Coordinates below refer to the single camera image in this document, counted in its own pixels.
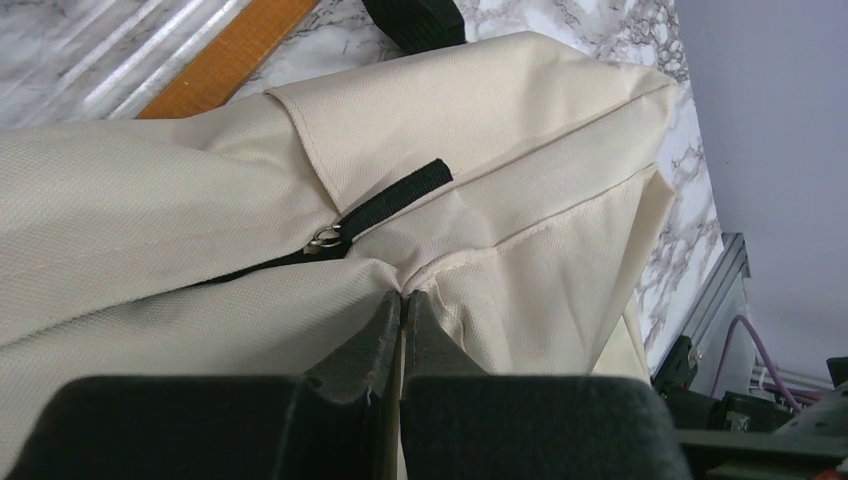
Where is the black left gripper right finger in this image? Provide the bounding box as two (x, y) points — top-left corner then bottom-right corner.
(400, 291), (691, 479)

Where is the beige canvas backpack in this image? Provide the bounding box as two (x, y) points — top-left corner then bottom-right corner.
(1, 7), (677, 479)

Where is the aluminium table frame rail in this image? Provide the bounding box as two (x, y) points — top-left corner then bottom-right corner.
(652, 233), (833, 402)

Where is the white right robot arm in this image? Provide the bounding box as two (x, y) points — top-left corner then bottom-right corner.
(652, 336), (847, 479)

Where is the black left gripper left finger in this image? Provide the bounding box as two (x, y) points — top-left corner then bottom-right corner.
(9, 292), (403, 479)

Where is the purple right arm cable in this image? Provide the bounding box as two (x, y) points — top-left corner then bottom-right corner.
(710, 314), (806, 412)

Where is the wooden two-tier shelf rack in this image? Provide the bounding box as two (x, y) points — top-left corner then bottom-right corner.
(137, 0), (317, 119)

